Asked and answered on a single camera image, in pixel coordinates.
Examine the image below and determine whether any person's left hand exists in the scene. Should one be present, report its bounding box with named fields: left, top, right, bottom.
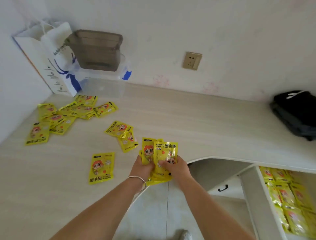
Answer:
left=128, top=155, right=155, bottom=185

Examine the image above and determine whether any person's right hand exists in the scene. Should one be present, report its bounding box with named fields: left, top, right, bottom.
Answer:
left=157, top=155, right=195, bottom=191

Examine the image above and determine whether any person's left forearm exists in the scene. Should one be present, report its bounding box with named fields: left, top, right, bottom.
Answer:
left=49, top=177, right=146, bottom=240

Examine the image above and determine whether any person's right forearm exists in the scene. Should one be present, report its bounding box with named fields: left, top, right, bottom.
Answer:
left=180, top=178, right=250, bottom=240

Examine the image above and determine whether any person's right foot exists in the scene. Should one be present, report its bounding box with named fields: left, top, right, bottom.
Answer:
left=178, top=229, right=193, bottom=240

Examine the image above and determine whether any clear blue-latch storage box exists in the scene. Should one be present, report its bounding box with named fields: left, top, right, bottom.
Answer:
left=74, top=54, right=132, bottom=98

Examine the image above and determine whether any white blue-deer paper bag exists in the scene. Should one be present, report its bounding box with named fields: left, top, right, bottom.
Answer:
left=12, top=21, right=83, bottom=97

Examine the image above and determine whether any brown translucent plastic box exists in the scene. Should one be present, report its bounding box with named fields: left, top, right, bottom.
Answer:
left=65, top=29, right=123, bottom=72

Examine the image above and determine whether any grey folded garment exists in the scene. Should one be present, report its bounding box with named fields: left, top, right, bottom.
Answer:
left=269, top=103, right=316, bottom=141

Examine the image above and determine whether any metal bangle bracelet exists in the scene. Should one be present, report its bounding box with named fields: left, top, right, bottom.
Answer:
left=127, top=175, right=147, bottom=192

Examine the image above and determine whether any beige wall socket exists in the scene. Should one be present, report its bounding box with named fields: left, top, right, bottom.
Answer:
left=182, top=51, right=203, bottom=71

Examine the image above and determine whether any white charging cable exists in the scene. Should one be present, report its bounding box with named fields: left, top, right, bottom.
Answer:
left=286, top=90, right=306, bottom=99

